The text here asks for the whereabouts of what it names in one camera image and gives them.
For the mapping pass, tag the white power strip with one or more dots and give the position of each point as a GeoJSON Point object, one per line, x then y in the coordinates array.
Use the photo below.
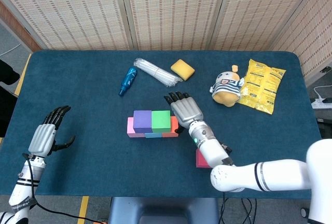
{"type": "Point", "coordinates": [321, 103]}

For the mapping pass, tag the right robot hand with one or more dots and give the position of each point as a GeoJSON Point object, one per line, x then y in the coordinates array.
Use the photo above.
{"type": "Point", "coordinates": [185, 111]}

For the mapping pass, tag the orange foam cube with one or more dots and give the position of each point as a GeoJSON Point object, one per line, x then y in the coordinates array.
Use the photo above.
{"type": "Point", "coordinates": [174, 125]}

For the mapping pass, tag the pink foam cube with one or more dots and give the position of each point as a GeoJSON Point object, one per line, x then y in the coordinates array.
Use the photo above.
{"type": "Point", "coordinates": [129, 128]}

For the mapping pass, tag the black box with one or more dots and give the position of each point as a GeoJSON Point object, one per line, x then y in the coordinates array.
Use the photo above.
{"type": "Point", "coordinates": [325, 128]}

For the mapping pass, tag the teal felt table cover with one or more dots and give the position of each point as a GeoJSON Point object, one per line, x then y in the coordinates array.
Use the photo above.
{"type": "Point", "coordinates": [103, 161]}

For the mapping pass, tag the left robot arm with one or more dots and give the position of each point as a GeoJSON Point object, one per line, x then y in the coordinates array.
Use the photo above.
{"type": "Point", "coordinates": [23, 187]}

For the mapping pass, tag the light blue foam cube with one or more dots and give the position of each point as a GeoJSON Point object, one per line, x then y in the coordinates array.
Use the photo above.
{"type": "Point", "coordinates": [153, 135]}

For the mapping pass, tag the green foam cube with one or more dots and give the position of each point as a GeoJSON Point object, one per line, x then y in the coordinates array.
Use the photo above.
{"type": "Point", "coordinates": [160, 120]}

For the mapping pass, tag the purple foam cube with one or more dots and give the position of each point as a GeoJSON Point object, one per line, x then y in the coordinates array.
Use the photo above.
{"type": "Point", "coordinates": [142, 120]}

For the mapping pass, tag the woven bamboo screen panel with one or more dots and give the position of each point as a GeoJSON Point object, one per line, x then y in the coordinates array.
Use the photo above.
{"type": "Point", "coordinates": [72, 8]}
{"type": "Point", "coordinates": [173, 8]}
{"type": "Point", "coordinates": [316, 42]}
{"type": "Point", "coordinates": [259, 8]}

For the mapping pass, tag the plush toy with striped shirt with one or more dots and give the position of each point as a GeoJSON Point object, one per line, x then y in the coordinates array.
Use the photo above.
{"type": "Point", "coordinates": [227, 89]}

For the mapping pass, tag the person in black clothes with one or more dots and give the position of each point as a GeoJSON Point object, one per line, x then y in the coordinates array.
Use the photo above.
{"type": "Point", "coordinates": [6, 104]}

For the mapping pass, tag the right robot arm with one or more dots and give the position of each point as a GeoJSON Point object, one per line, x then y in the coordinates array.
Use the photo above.
{"type": "Point", "coordinates": [280, 174]}

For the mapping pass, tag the bundle of clear straws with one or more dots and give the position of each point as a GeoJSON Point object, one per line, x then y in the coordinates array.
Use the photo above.
{"type": "Point", "coordinates": [158, 72]}

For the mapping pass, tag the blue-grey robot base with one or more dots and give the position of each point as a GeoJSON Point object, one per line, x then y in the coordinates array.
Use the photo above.
{"type": "Point", "coordinates": [163, 211]}

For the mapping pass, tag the yellow snack bag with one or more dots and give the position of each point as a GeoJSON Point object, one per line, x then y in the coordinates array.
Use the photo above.
{"type": "Point", "coordinates": [262, 86]}

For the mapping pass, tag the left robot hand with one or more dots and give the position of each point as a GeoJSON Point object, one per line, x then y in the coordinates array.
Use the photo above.
{"type": "Point", "coordinates": [42, 138]}

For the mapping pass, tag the yellow sponge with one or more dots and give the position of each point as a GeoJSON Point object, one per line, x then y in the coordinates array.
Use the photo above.
{"type": "Point", "coordinates": [182, 69]}

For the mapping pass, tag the red foam cube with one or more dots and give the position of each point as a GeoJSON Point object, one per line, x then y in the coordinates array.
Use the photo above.
{"type": "Point", "coordinates": [201, 160]}

